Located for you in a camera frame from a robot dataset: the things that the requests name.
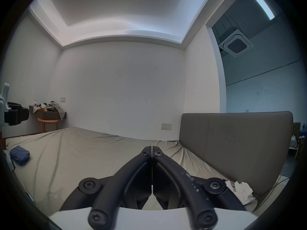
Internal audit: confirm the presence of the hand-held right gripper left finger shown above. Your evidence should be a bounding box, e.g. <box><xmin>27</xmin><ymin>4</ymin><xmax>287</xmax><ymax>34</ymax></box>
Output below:
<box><xmin>59</xmin><ymin>146</ymin><xmax>153</xmax><ymax>230</ymax></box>

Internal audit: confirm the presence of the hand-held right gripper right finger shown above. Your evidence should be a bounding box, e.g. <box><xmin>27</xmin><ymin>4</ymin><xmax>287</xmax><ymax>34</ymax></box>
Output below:
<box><xmin>152</xmin><ymin>146</ymin><xmax>245</xmax><ymax>230</ymax></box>

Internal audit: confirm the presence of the crumpled white tissue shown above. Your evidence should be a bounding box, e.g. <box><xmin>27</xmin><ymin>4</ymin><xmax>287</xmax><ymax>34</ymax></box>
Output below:
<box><xmin>225</xmin><ymin>181</ymin><xmax>254</xmax><ymax>203</ymax></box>

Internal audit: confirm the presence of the bed with beige sheet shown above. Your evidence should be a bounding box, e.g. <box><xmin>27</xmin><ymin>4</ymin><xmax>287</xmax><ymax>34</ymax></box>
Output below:
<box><xmin>5</xmin><ymin>127</ymin><xmax>259</xmax><ymax>217</ymax></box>

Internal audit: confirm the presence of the wooden shelf with items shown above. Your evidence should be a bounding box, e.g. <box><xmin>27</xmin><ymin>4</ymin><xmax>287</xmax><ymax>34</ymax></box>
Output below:
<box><xmin>288</xmin><ymin>122</ymin><xmax>307</xmax><ymax>159</ymax></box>

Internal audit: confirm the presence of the grey padded headboard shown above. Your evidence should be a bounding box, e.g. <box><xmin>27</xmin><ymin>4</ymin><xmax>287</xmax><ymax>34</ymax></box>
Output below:
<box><xmin>179</xmin><ymin>111</ymin><xmax>294</xmax><ymax>211</ymax></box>

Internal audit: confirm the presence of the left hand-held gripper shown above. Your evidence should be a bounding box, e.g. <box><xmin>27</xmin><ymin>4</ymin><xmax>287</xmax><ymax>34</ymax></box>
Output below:
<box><xmin>0</xmin><ymin>82</ymin><xmax>30</xmax><ymax>127</ymax></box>

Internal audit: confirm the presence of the round wooden stool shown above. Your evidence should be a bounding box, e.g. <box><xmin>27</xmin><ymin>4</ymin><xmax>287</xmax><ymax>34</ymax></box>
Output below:
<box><xmin>37</xmin><ymin>118</ymin><xmax>59</xmax><ymax>133</ymax></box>

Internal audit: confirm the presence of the dark wall shelf with clutter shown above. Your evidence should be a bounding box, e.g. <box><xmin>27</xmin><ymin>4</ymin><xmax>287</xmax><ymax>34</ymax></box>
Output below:
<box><xmin>29</xmin><ymin>100</ymin><xmax>67</xmax><ymax>121</ymax></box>

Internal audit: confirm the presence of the dark blue garment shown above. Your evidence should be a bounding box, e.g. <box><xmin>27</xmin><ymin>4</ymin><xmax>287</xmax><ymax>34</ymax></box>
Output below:
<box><xmin>9</xmin><ymin>145</ymin><xmax>31</xmax><ymax>166</ymax></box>

